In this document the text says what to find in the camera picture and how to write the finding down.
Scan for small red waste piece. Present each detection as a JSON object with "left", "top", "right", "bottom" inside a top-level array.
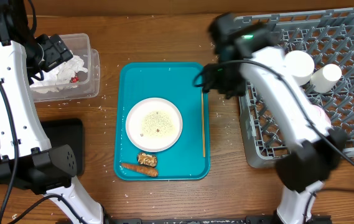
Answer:
[{"left": 70, "top": 77, "right": 79, "bottom": 83}]

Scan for white paper cup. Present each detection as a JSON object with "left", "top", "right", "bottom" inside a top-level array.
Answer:
[{"left": 310, "top": 63, "right": 342, "bottom": 93}]

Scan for small pink bowl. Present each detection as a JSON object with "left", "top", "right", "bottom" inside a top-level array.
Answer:
[{"left": 312, "top": 105, "right": 332, "bottom": 124}]

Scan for large white pink-rimmed plate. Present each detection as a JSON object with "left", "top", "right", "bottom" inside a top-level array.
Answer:
[{"left": 125, "top": 98, "right": 183, "bottom": 152}]

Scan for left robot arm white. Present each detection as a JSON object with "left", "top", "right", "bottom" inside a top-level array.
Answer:
[{"left": 0, "top": 0, "right": 111, "bottom": 223}]

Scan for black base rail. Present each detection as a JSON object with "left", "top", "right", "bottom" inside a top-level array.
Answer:
[{"left": 111, "top": 214, "right": 333, "bottom": 224}]

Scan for teal plastic tray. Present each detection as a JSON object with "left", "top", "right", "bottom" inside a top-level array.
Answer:
[{"left": 114, "top": 62, "right": 210, "bottom": 181}]

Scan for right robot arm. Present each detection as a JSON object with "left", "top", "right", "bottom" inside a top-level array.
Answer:
[{"left": 198, "top": 13, "right": 348, "bottom": 223}]

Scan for white tissue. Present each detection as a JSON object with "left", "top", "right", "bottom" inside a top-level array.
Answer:
[{"left": 30, "top": 55, "right": 88, "bottom": 94}]

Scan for grey dishwasher rack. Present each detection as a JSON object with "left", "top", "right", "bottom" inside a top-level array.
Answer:
[{"left": 235, "top": 7, "right": 354, "bottom": 168}]

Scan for clear plastic waste bin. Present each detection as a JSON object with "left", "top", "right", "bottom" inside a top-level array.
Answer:
[{"left": 30, "top": 33, "right": 100, "bottom": 102}]

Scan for wooden chopstick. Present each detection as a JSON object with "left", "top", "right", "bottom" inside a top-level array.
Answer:
[{"left": 201, "top": 91, "right": 206, "bottom": 158}]

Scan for pale green bowl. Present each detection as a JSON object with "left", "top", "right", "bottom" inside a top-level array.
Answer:
[{"left": 284, "top": 50, "right": 315, "bottom": 86}]

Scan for black tray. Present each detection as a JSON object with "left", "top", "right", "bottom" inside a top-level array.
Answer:
[{"left": 0, "top": 118, "right": 86, "bottom": 177}]

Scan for orange carrot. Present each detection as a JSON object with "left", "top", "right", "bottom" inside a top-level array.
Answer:
[{"left": 121, "top": 163, "right": 159, "bottom": 177}]

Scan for brown granola bar piece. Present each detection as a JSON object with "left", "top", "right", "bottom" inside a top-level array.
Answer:
[{"left": 137, "top": 152, "right": 157, "bottom": 167}]

